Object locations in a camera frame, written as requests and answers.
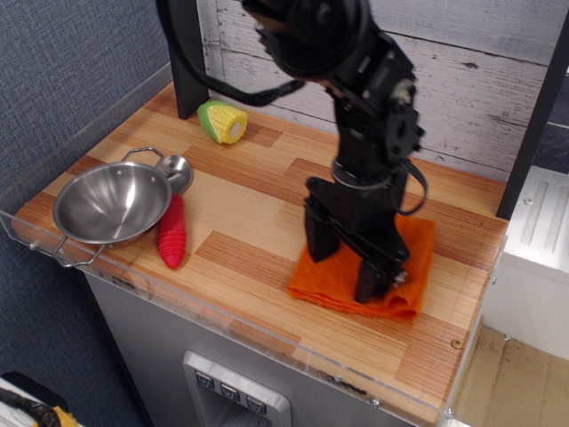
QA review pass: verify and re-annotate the steel bowl with handles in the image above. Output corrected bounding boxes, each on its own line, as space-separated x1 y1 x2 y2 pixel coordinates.
52 147 172 268

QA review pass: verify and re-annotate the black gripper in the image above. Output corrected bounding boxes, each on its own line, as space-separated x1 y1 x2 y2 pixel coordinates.
305 175 409 304

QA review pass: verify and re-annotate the silver dispenser panel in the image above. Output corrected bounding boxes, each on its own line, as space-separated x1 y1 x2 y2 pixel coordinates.
182 350 293 427

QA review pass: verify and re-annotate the left black post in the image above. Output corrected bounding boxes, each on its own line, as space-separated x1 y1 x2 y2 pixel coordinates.
156 1 209 120

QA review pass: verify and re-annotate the orange cloth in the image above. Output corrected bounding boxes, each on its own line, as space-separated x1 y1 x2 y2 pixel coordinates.
286 216 437 321

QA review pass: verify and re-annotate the grey toy fridge cabinet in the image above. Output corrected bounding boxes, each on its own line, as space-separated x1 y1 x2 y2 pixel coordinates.
86 274 411 426

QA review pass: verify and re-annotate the white toy sink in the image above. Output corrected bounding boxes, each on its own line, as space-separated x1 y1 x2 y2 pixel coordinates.
482 166 568 359

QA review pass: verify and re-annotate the black post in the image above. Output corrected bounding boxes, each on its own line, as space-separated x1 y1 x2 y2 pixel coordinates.
496 15 568 220
156 1 209 120

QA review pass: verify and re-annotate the black cable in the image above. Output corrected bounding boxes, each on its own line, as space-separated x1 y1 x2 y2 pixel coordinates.
155 0 306 108

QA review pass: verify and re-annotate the right black post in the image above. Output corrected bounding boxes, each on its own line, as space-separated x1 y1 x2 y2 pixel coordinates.
496 15 568 220

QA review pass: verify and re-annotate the red handled steel spoon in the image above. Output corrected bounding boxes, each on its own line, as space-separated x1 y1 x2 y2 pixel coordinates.
157 155 193 270

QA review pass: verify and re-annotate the clear acrylic guard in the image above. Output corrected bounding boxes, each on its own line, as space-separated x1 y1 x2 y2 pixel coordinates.
1 63 453 425

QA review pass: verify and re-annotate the toy corn cob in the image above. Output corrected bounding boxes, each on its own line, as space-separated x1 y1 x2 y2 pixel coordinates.
197 101 248 144

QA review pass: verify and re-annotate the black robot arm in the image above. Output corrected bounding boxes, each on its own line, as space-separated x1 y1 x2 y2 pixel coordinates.
243 1 425 303

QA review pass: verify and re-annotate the black yellow object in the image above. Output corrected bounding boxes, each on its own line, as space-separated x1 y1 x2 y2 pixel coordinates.
1 372 81 426

